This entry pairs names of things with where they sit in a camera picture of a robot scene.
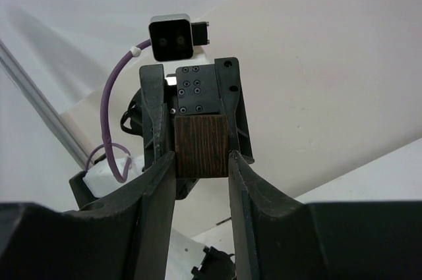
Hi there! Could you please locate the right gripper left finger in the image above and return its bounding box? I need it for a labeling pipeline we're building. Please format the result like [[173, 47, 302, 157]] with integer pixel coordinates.
[[1, 152, 176, 279]]

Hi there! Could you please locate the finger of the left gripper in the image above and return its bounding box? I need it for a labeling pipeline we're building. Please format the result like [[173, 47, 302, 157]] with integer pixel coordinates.
[[139, 64, 172, 165], [214, 57, 255, 165]]

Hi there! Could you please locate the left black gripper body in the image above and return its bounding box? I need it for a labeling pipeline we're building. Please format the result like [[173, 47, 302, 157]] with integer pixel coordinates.
[[164, 64, 228, 200]]

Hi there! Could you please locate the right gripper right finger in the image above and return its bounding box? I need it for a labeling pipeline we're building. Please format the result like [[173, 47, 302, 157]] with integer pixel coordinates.
[[228, 151, 421, 279]]

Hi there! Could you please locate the dark brown wood block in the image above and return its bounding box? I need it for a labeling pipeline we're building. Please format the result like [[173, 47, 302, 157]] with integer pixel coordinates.
[[174, 115, 229, 179]]

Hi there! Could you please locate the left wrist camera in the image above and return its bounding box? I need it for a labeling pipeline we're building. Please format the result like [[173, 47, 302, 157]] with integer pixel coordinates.
[[148, 13, 210, 62]]

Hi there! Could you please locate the aluminium right rail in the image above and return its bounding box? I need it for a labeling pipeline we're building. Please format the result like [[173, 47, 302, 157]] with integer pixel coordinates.
[[1, 42, 88, 168]]

